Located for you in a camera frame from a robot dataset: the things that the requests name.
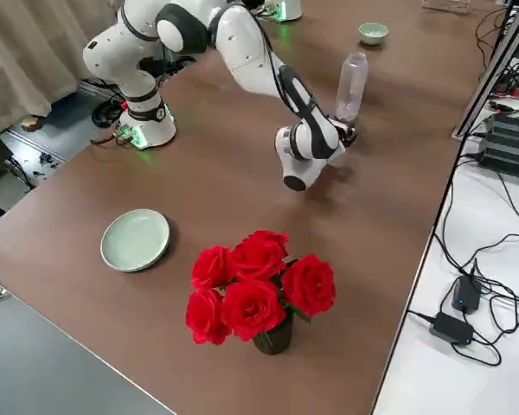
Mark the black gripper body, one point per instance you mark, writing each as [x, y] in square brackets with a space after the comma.
[348, 136]

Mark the transparent plastic bottle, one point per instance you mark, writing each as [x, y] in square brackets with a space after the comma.
[352, 86]

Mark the pale green bowl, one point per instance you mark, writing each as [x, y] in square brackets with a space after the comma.
[367, 39]

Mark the black power supply box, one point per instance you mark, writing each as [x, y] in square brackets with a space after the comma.
[510, 142]

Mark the red rose bouquet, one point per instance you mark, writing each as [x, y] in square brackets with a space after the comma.
[255, 281]

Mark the black power adapter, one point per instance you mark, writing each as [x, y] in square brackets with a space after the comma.
[465, 296]
[452, 328]

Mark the black vase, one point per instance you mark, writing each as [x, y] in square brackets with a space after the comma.
[274, 341]

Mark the pale green plate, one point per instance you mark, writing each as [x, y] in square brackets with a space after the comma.
[136, 240]

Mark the beige curtain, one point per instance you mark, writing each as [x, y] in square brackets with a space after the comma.
[26, 56]

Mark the aluminium frame post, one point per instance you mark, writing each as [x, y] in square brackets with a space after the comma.
[489, 73]

